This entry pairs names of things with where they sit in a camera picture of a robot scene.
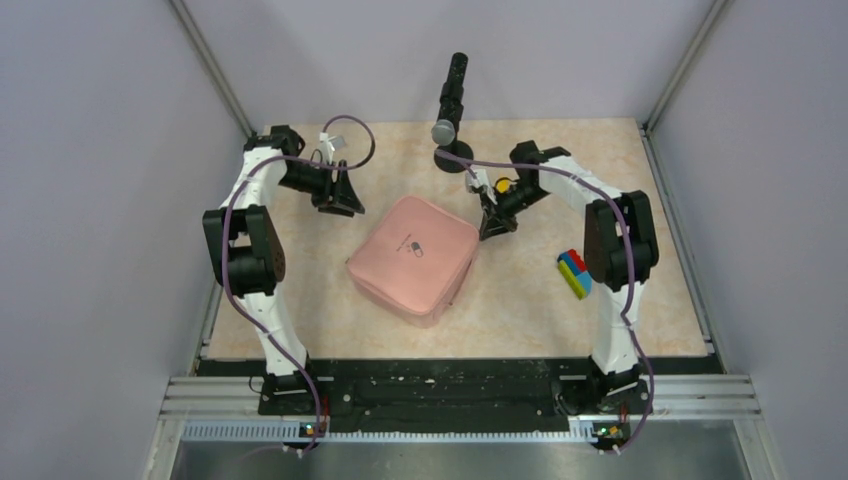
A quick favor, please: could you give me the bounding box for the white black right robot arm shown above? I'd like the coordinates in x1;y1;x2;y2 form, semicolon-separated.
466;141;659;412

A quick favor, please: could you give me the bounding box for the yellow plastic block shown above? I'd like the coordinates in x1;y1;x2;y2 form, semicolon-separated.
495;177;513;193

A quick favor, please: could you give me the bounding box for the pink medicine kit case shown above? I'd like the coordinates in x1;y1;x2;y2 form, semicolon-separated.
346;196;479;328

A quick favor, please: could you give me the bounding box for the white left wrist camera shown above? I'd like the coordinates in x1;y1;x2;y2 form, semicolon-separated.
318;132;346;164

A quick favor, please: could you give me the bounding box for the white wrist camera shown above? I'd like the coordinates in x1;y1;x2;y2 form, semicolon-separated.
318;132;346;164
465;168;497;205

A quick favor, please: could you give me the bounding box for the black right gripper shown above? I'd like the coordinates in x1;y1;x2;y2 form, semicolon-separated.
479;182;550;242

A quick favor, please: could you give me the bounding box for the colourful toy block stack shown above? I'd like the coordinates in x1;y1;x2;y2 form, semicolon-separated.
557;249;593;300

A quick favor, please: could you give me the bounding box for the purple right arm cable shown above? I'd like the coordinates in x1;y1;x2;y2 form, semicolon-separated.
434;148;657;456

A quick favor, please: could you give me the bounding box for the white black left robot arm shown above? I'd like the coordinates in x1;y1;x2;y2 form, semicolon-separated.
202;125;365;414

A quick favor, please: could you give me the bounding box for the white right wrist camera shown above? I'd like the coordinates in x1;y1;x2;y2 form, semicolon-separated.
465;168;497;205

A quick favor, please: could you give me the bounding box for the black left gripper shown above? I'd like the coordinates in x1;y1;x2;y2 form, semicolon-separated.
278;159;364;217

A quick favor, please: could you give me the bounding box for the black microphone on stand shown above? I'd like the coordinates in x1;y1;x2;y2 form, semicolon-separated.
431;52;473;173

